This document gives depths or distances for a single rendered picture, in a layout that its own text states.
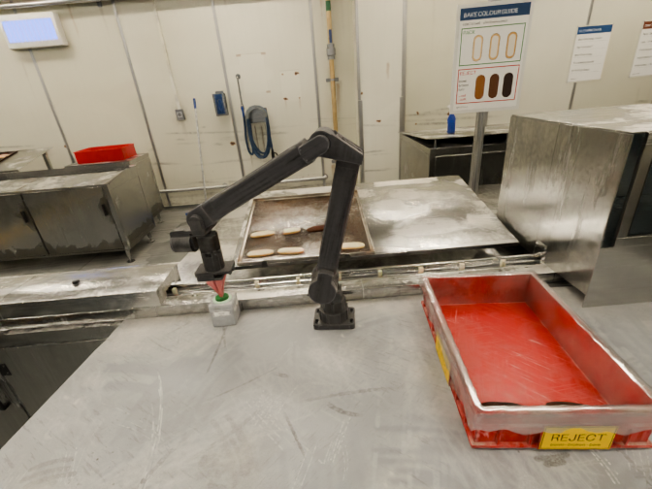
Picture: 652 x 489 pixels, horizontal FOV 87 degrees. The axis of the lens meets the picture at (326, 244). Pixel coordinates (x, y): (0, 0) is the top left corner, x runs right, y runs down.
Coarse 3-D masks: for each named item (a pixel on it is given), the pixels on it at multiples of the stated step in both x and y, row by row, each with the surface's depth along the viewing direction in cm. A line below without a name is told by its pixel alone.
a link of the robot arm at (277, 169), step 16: (304, 144) 76; (320, 144) 75; (272, 160) 81; (288, 160) 80; (304, 160) 77; (256, 176) 83; (272, 176) 82; (288, 176) 82; (224, 192) 86; (240, 192) 85; (256, 192) 84; (208, 208) 87; (224, 208) 87; (208, 224) 89
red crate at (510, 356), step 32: (448, 320) 97; (480, 320) 96; (512, 320) 95; (480, 352) 85; (512, 352) 84; (544, 352) 83; (448, 384) 76; (480, 384) 76; (512, 384) 75; (544, 384) 75; (576, 384) 74
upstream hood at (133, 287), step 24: (168, 264) 121; (0, 288) 114; (24, 288) 113; (48, 288) 112; (72, 288) 110; (96, 288) 109; (120, 288) 108; (144, 288) 107; (0, 312) 107; (24, 312) 107; (48, 312) 107; (72, 312) 108
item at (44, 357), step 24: (0, 336) 110; (24, 336) 110; (48, 336) 111; (72, 336) 111; (96, 336) 112; (0, 360) 114; (24, 360) 114; (48, 360) 115; (72, 360) 115; (0, 384) 119; (24, 384) 119; (48, 384) 119; (0, 408) 120; (24, 408) 124; (0, 432) 128
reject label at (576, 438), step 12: (444, 372) 78; (564, 432) 59; (576, 432) 59; (588, 432) 59; (540, 444) 61; (552, 444) 61; (564, 444) 61; (576, 444) 61; (588, 444) 61; (600, 444) 60
